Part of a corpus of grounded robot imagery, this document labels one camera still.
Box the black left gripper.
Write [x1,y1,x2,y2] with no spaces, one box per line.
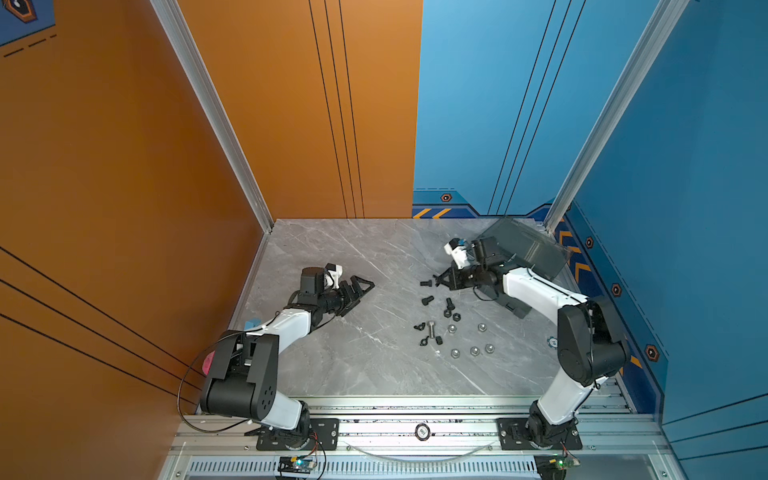
[317,277,373,317]

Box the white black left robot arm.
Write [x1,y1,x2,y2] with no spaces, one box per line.
[199,263,375,450]

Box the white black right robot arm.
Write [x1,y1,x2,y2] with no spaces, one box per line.
[437,237,631,449]

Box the clear grey compartment organizer box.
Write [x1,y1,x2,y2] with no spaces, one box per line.
[476,217,571,281]

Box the blue cloth piece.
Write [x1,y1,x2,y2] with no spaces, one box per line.
[244,320,262,331]

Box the pink object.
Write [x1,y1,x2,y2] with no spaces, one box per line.
[201,352,215,375]

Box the green circuit board left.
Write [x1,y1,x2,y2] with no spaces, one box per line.
[277,457,317,475]

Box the green circuit board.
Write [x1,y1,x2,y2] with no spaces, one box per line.
[277,457,317,475]
[534,456,581,480]

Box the green circuit board right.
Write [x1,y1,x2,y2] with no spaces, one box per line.
[534,456,581,480]

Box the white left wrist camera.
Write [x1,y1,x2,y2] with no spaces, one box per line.
[324,263,343,290]

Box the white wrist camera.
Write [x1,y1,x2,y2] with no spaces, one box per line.
[324,263,343,290]
[444,238,470,270]

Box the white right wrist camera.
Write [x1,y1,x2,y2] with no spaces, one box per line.
[444,238,470,270]

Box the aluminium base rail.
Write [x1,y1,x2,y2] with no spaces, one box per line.
[160,385,684,479]

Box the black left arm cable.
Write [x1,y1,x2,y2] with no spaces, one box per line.
[175,353,253,436]

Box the aluminium frame post left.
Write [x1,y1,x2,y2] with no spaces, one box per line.
[150,0,274,235]

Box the aluminium frame post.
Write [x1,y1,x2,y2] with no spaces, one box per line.
[150,0,274,235]
[543,0,689,234]

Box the aluminium frame post right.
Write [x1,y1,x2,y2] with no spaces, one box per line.
[543,0,689,234]

